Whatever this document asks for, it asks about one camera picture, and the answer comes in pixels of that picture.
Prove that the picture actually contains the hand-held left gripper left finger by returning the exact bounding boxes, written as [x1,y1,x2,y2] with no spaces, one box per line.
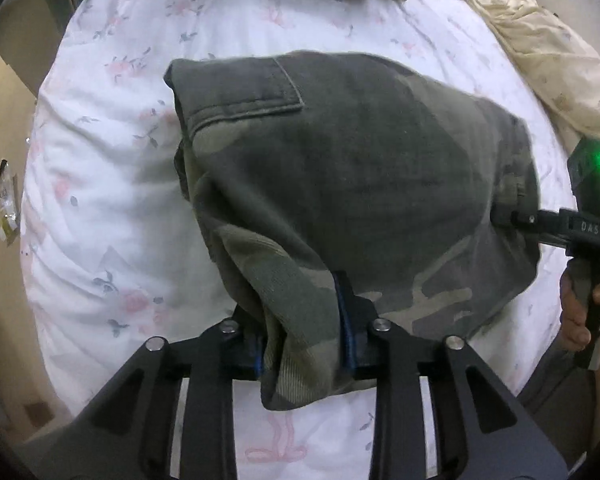
[45,307,268,480]

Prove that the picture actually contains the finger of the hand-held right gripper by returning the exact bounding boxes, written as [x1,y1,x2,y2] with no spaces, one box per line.
[490,199,563,247]

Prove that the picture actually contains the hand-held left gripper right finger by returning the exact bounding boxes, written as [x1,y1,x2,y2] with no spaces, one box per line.
[332,271,571,480]

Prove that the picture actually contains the camouflage pants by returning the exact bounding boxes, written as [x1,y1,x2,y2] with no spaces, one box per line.
[162,50,542,413]

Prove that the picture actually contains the person's right hand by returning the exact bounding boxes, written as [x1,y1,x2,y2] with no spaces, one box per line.
[559,267,600,353]

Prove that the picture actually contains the person's dark clothing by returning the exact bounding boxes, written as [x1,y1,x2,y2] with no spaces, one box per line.
[517,345,600,480]

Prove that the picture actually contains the cream quilt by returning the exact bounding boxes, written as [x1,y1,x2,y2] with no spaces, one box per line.
[412,0,600,146]

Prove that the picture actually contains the white floral bed sheet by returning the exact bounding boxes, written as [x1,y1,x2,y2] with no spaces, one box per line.
[17,0,581,480]

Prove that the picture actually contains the flat packet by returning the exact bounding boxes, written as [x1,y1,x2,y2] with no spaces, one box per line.
[0,159,21,247]

